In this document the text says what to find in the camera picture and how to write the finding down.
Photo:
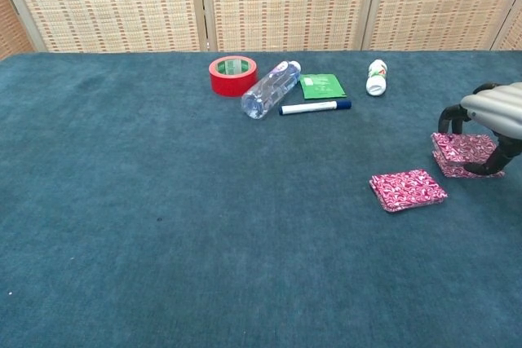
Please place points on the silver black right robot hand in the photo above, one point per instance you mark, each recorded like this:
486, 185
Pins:
495, 109

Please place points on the woven bamboo screen panel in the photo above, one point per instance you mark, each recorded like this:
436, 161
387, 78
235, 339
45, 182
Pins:
110, 1
511, 36
440, 1
287, 1
8, 26

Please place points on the small white drink bottle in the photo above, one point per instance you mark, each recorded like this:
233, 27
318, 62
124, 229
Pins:
375, 81

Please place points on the green foil packet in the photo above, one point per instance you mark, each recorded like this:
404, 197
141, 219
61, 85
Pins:
323, 87

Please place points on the white marker with blue cap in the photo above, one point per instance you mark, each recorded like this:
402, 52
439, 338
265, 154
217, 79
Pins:
310, 108

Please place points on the clear plastic water bottle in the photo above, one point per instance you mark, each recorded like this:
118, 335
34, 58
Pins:
267, 91

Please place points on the red tape roll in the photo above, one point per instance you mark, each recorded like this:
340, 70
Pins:
228, 85

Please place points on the teal felt table cloth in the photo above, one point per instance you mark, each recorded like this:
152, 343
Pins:
204, 221

